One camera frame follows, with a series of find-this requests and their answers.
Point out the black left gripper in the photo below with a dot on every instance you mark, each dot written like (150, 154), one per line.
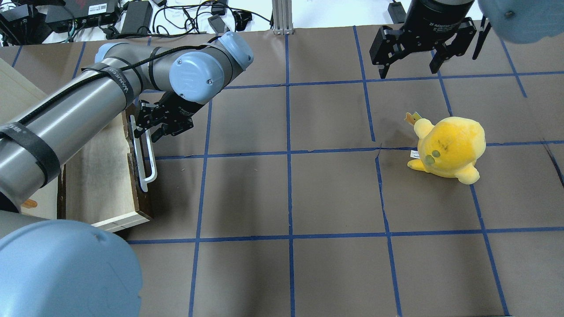
(181, 111)

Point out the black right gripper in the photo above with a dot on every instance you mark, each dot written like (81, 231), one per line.
(428, 20)

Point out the white drawer handle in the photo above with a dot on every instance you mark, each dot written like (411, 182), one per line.
(143, 159)

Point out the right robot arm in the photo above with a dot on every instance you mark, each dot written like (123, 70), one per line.
(519, 21)

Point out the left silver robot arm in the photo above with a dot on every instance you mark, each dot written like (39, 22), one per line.
(66, 268)

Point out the yellow plush toy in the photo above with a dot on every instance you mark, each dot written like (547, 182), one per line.
(450, 148)

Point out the black power adapter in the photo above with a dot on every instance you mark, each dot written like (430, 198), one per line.
(138, 14)

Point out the aluminium frame post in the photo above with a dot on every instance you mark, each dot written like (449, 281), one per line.
(282, 20)

